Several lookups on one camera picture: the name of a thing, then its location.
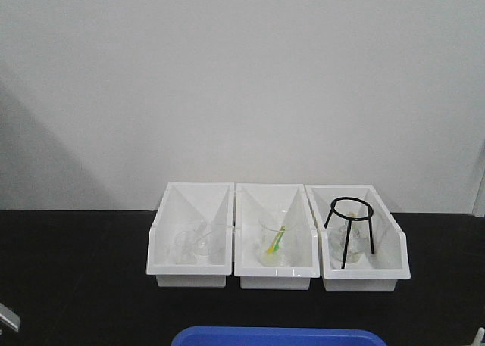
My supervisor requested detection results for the left white storage bin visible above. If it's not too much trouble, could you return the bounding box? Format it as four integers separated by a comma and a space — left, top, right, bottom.
146, 182, 235, 288

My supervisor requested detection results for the black wire tripod stand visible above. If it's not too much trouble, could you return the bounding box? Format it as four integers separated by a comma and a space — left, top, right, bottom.
324, 196, 375, 269

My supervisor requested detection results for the right white storage bin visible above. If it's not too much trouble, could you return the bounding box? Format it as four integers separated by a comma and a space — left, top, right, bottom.
305, 185, 411, 292

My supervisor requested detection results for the middle white storage bin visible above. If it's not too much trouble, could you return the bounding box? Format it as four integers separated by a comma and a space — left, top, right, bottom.
234, 183, 320, 291

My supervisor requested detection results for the glass flask in right bin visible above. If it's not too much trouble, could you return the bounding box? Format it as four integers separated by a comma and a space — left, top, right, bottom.
329, 224, 369, 265

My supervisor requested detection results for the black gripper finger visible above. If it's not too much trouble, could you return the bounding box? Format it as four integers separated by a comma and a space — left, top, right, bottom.
0, 304, 19, 333

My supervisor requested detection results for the glassware in left bin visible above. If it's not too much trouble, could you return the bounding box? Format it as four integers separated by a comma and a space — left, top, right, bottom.
171, 220, 225, 265

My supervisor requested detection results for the white test tube rack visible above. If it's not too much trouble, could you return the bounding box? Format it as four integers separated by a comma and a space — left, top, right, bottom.
471, 327, 485, 346

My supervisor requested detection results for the glass beaker in middle bin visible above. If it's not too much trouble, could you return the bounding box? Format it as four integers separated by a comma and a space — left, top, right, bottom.
256, 206, 293, 267

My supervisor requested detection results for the blue plastic tray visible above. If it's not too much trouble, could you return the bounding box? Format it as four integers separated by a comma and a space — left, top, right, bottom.
171, 326, 385, 346

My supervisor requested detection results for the white storage bin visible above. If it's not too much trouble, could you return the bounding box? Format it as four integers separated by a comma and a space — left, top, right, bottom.
234, 183, 320, 291
305, 185, 411, 292
146, 182, 235, 288

